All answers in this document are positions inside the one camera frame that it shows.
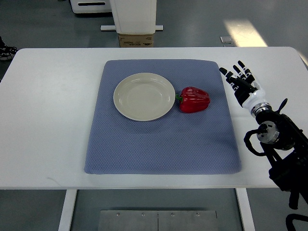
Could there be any white left table leg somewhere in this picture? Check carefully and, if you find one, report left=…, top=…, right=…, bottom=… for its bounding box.
left=58, top=189, right=77, bottom=231

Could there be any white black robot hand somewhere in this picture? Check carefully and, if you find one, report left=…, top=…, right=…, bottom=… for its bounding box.
left=219, top=61, right=265, bottom=109

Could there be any grey floor outlet cover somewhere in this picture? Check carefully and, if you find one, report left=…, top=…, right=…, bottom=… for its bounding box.
left=220, top=36, right=234, bottom=44

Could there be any brown cardboard box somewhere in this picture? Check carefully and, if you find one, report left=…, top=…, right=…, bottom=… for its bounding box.
left=118, top=34, right=154, bottom=48

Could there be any metal floor plate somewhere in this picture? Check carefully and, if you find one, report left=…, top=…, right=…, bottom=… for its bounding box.
left=98, top=210, right=218, bottom=231

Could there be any red bell pepper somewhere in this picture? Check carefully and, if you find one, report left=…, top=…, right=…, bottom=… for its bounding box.
left=175, top=87, right=211, bottom=114

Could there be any white table leg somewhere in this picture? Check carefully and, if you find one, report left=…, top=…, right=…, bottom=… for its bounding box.
left=58, top=189, right=77, bottom=231
left=235, top=188, right=255, bottom=231

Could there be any blue textured mat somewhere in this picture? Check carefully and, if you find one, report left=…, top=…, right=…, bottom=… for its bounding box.
left=84, top=59, right=241, bottom=175

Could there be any white cabinet with slot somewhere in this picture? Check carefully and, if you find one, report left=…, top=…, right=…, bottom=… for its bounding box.
left=70, top=0, right=112, bottom=14

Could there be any white machine pedestal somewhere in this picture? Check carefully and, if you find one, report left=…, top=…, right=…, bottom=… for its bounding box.
left=101, top=0, right=164, bottom=35

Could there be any white right table leg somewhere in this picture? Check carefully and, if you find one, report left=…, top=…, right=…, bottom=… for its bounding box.
left=235, top=188, right=255, bottom=231

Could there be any black white sneaker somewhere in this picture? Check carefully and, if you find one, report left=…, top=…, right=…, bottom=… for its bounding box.
left=0, top=38, right=18, bottom=61

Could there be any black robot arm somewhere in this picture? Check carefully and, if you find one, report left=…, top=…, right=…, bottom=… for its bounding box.
left=244, top=99, right=308, bottom=210

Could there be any cream round plate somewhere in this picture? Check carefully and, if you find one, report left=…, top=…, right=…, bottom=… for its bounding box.
left=113, top=73, right=176, bottom=122

